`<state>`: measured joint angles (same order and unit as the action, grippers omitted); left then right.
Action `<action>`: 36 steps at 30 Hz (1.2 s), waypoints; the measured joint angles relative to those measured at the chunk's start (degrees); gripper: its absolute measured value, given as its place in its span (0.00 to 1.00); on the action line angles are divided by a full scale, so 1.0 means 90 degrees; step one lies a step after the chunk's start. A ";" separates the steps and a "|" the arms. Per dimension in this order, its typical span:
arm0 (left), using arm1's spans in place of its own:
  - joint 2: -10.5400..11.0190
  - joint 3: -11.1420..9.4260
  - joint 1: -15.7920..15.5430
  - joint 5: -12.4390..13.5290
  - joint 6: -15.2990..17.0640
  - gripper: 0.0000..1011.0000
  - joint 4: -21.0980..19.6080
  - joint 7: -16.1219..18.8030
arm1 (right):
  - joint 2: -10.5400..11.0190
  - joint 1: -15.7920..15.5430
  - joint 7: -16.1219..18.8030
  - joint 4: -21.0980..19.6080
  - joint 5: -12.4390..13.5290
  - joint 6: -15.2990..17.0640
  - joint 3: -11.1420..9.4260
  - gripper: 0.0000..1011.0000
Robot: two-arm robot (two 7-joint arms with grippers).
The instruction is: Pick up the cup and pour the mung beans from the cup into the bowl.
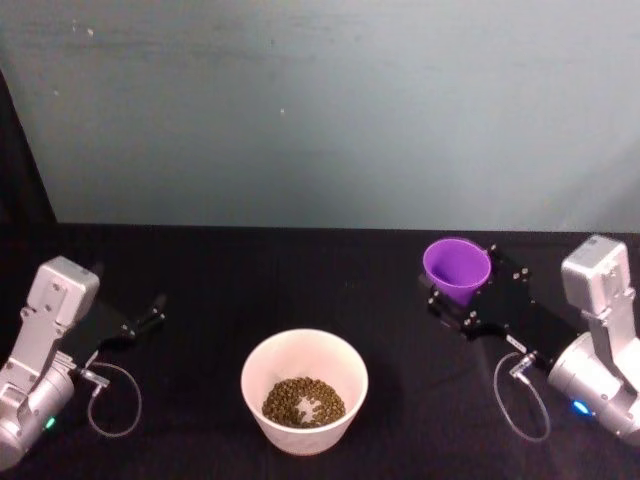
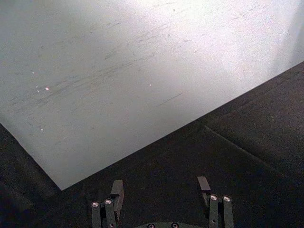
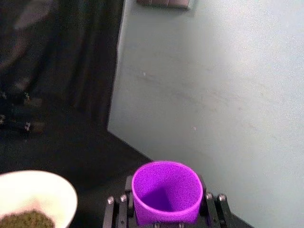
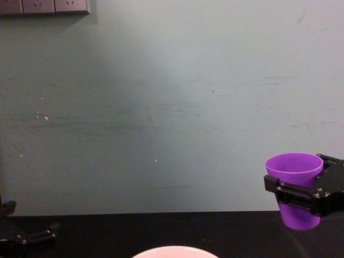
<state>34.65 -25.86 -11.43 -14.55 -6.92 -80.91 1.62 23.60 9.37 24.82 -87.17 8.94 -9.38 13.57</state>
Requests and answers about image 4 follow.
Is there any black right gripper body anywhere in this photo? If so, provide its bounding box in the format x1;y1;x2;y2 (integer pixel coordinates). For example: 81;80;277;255
309;159;344;219

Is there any purple plastic cup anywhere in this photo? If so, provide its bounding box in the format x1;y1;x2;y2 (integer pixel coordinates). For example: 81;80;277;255
265;152;324;231

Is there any black table cloth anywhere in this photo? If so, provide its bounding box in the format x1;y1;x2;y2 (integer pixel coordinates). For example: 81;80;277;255
0;210;344;258

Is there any pink round bowl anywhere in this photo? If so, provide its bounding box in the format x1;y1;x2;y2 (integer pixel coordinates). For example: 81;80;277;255
131;245;220;258

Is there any grey wall socket panel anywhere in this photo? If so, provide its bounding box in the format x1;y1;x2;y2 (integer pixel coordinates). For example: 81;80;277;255
0;0;91;18

